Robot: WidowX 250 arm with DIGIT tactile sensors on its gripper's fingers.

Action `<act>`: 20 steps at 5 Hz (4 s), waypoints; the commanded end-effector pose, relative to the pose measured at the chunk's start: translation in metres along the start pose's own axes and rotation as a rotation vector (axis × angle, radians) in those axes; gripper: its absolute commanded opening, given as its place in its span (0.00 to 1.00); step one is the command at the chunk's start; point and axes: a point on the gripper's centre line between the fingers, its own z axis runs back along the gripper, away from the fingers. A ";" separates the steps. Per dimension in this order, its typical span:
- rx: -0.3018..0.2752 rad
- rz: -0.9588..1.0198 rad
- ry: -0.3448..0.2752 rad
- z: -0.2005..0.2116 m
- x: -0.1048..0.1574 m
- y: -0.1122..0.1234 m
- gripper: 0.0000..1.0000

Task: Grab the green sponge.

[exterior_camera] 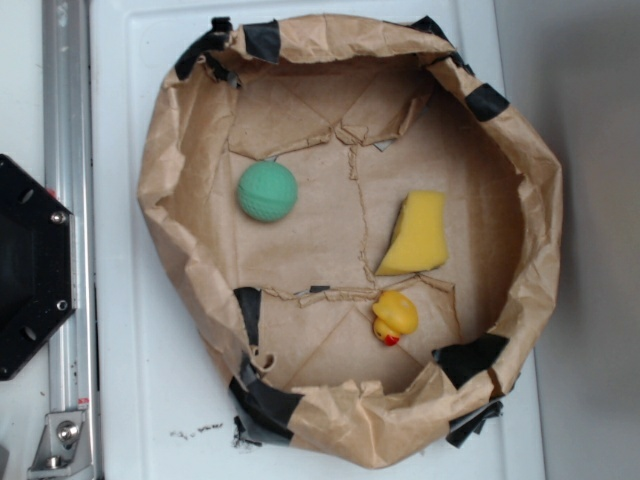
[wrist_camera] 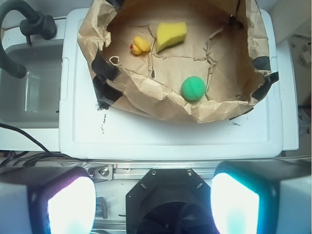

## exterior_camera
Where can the aluminium extrusion rail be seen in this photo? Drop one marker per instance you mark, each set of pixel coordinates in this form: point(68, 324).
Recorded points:
point(73, 349)

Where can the yellow rubber duck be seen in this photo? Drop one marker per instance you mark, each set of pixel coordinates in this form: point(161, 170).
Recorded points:
point(395, 316)

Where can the green round sponge ball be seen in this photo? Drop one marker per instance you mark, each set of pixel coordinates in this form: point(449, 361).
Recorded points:
point(267, 191)

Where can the white plastic board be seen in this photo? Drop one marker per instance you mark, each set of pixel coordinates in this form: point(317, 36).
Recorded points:
point(166, 412)

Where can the yellow wedge sponge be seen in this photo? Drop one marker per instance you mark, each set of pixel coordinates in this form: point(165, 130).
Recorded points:
point(418, 241)

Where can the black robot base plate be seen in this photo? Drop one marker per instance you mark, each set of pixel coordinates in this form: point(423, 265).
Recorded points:
point(36, 267)

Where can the metal corner bracket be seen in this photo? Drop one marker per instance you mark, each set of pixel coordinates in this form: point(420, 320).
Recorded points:
point(64, 447)

